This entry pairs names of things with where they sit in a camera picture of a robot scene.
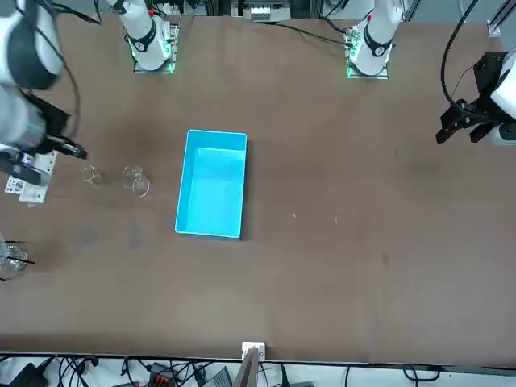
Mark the black power adapter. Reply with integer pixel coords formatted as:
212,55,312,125
6,361,50,387

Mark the black hub with orange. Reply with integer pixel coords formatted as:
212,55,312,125
145,361,179,387

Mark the blue plastic bin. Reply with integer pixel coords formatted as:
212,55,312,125
173,128,248,242

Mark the aluminium corner profile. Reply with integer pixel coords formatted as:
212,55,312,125
486,0,516,38

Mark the glass jar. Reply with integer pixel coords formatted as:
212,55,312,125
0,232,30,273

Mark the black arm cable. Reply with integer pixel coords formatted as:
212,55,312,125
440,0,485,106
15,0,81,140

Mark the aluminium camera post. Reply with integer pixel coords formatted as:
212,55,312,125
235,341,268,387

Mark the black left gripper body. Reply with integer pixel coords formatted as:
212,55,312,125
474,52,508,100

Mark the large glass beaker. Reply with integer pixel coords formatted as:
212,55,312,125
119,164,152,199

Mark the metal base plate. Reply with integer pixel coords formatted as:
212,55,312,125
132,19,181,76
343,30,390,81

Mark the white power strip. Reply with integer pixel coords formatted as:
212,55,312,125
248,0,273,22

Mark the white side bench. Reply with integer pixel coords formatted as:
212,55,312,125
0,353,516,387

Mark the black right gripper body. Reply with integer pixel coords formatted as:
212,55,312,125
31,96,73,150

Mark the small glass beaker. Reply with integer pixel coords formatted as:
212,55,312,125
81,164,105,187

